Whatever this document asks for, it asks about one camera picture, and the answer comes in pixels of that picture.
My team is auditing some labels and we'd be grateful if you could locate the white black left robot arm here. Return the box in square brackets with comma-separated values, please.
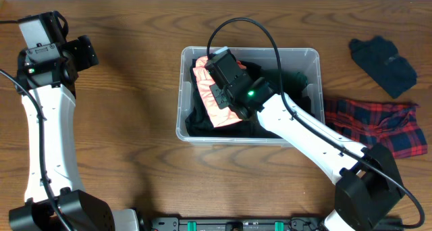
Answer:
[9, 11, 144, 230]

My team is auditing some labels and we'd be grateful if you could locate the red black plaid shirt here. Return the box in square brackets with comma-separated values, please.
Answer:
[324, 99, 428, 159]

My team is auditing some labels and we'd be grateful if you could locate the pink garment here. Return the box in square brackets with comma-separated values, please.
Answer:
[192, 56, 242, 128]

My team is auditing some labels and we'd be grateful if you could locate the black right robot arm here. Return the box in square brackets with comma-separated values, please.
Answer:
[205, 47, 404, 230]

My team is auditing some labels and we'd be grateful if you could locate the clear plastic storage bin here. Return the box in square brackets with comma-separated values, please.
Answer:
[175, 46, 325, 147]

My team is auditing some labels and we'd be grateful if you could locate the green cloth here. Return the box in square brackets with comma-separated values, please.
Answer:
[263, 69, 308, 96]

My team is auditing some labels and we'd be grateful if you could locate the black taped garment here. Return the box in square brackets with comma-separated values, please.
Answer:
[247, 90, 315, 142]

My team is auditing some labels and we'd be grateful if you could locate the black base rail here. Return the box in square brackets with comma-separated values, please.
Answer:
[149, 217, 327, 231]

